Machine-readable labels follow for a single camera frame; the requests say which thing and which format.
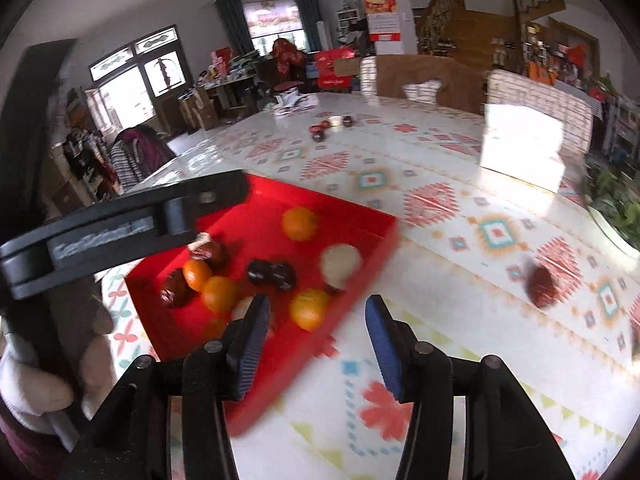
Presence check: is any pale round fruit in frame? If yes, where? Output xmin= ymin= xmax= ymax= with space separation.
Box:
xmin=319 ymin=243 xmax=362 ymax=291
xmin=230 ymin=296 xmax=258 ymax=322

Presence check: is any white box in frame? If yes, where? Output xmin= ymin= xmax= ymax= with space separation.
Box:
xmin=479 ymin=102 xmax=568 ymax=193

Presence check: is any wooden staircase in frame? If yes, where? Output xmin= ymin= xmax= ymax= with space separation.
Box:
xmin=417 ymin=0 xmax=521 ymax=68

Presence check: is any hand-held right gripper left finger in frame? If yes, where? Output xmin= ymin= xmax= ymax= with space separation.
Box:
xmin=62 ymin=294 xmax=272 ymax=480

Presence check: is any window with patterned glass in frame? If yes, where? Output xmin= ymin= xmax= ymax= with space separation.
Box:
xmin=89 ymin=25 xmax=188 ymax=131

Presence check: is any patterned tablecloth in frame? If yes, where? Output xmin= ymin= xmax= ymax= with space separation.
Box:
xmin=100 ymin=91 xmax=640 ymax=480

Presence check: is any potted green plant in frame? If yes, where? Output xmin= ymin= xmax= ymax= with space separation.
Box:
xmin=582 ymin=157 xmax=640 ymax=256

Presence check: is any cluttered shelf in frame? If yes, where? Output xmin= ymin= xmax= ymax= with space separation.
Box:
xmin=520 ymin=22 xmax=601 ymax=86

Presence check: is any red wall poster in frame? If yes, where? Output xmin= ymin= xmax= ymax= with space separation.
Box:
xmin=364 ymin=0 xmax=401 ymax=17

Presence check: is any red tray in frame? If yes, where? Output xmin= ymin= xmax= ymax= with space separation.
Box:
xmin=124 ymin=174 xmax=401 ymax=436

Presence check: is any black screen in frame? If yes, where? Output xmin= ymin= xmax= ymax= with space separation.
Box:
xmin=0 ymin=39 xmax=78 ymax=246

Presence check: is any stack of papers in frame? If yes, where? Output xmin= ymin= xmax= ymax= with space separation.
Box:
xmin=272 ymin=91 xmax=318 ymax=113

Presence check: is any curtained window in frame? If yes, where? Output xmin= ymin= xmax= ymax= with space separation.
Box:
xmin=215 ymin=0 xmax=323 ymax=53

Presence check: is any wooden chair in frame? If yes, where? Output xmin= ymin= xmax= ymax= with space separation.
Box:
xmin=375 ymin=54 xmax=488 ymax=116

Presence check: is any red cardboard box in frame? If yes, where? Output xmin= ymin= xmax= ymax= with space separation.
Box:
xmin=316 ymin=47 xmax=358 ymax=92

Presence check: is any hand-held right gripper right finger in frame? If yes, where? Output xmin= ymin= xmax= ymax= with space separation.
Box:
xmin=365 ymin=295 xmax=576 ymax=480

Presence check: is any person's left forearm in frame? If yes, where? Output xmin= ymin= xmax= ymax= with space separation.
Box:
xmin=0 ymin=405 xmax=76 ymax=480

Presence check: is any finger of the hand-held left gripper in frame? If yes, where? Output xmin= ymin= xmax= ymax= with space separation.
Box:
xmin=194 ymin=170 xmax=251 ymax=222

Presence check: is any red garment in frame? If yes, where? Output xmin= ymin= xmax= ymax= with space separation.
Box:
xmin=272 ymin=37 xmax=307 ymax=81

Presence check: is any striped cloth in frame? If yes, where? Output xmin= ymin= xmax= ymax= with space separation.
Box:
xmin=110 ymin=127 xmax=173 ymax=191

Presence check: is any person's left hand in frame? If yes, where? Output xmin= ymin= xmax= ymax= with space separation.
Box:
xmin=0 ymin=280 xmax=118 ymax=436

